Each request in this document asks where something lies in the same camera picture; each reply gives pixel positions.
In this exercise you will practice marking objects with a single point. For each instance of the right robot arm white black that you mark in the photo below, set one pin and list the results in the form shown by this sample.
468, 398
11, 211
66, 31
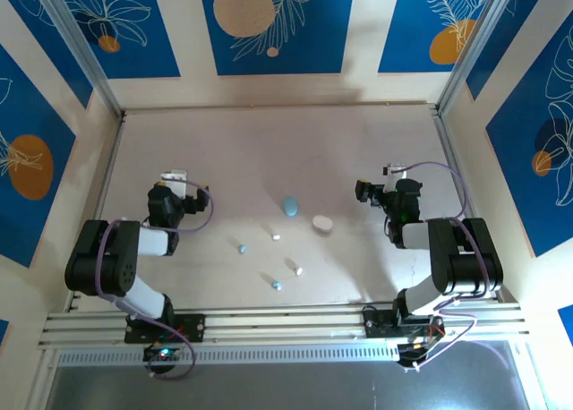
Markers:
470, 258

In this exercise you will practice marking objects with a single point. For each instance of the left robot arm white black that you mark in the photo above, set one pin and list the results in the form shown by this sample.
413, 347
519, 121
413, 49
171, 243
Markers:
98, 267

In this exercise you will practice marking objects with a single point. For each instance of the aluminium table side rail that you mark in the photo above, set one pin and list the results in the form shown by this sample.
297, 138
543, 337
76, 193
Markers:
100, 204
447, 137

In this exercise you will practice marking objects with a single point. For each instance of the aluminium mounting rail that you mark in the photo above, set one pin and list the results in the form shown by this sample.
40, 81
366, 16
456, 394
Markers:
291, 325

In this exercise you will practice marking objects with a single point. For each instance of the aluminium frame post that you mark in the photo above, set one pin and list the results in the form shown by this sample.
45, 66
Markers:
473, 43
78, 38

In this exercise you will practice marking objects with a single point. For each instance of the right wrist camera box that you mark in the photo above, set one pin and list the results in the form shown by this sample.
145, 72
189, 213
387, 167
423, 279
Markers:
396, 170

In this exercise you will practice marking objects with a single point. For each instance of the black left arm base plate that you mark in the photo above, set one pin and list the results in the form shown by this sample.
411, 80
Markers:
194, 327

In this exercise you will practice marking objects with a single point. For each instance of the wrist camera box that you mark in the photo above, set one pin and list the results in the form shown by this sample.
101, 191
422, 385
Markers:
396, 170
174, 177

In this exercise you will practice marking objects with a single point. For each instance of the white earbud charging case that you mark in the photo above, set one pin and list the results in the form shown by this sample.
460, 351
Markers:
322, 224

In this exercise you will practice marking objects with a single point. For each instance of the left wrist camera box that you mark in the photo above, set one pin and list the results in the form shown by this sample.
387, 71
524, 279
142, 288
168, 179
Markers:
174, 177

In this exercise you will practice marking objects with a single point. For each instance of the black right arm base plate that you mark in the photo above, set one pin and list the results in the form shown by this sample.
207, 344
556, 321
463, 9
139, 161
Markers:
376, 325

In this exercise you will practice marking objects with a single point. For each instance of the blue earbud charging case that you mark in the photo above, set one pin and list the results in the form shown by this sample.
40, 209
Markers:
290, 206

